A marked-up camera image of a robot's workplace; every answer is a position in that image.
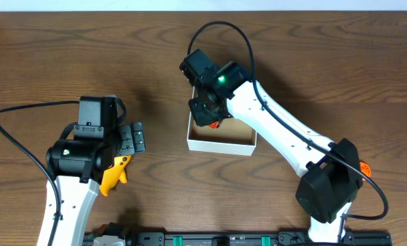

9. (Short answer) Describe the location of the red toy car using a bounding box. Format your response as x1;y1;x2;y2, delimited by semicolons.
209;121;221;129

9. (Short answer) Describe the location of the orange ridged disc toy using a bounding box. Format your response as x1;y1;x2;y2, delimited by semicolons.
360;161;371;178

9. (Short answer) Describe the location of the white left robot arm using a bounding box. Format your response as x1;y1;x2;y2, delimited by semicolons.
37;122;146;245

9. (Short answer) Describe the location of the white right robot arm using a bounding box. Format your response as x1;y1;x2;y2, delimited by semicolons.
180;61;363;243

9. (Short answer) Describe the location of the white cardboard box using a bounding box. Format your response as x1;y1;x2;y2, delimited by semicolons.
186;85;258;157

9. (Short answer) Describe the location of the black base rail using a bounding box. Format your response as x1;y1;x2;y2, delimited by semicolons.
82;222;393;246

